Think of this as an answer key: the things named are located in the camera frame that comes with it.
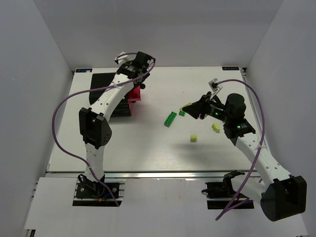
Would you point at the pale yellow lego brick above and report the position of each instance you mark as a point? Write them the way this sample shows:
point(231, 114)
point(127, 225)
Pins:
point(193, 138)

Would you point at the long green lego brick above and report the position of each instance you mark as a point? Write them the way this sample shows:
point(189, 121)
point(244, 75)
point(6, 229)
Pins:
point(170, 119)

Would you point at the right blue corner label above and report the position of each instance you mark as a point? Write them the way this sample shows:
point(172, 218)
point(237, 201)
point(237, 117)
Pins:
point(230, 68)

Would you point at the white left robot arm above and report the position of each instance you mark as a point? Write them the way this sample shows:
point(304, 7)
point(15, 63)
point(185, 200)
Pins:
point(94, 121)

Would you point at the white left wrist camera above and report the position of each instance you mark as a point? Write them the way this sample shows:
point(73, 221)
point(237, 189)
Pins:
point(123, 58)

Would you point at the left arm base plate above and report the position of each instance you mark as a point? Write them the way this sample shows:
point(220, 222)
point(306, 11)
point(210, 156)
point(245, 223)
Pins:
point(84, 196)

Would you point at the pink top drawer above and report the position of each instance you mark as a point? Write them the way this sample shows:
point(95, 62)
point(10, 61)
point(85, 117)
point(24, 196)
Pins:
point(135, 94)

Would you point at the blue corner label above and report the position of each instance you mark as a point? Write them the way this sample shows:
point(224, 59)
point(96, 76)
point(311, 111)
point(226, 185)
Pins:
point(230, 68)
point(84, 70)

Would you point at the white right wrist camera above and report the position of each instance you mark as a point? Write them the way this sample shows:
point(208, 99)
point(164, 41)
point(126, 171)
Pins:
point(215, 85)

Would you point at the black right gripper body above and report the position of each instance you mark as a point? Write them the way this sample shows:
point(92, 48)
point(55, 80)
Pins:
point(203, 107)

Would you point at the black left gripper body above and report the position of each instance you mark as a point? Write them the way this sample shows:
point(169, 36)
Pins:
point(134, 98)

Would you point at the pale yellow studded lego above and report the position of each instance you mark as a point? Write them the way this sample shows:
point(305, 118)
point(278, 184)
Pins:
point(216, 127)

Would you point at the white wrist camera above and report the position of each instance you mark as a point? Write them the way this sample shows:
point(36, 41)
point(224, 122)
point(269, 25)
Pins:
point(215, 85)
point(123, 58)

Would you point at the left blue corner label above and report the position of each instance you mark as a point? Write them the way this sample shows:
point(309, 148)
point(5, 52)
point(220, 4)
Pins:
point(84, 70)

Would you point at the aluminium table frame rail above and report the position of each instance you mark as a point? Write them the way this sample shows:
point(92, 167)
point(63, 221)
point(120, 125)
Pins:
point(142, 147)

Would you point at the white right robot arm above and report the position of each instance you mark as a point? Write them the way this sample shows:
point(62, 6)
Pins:
point(280, 194)

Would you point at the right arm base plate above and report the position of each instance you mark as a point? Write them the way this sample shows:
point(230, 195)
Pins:
point(218, 197)

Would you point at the black pink drawer cabinet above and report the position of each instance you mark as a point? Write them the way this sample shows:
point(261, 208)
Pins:
point(111, 102)

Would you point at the green upturned lego brick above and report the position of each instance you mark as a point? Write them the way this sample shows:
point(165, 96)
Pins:
point(186, 105)

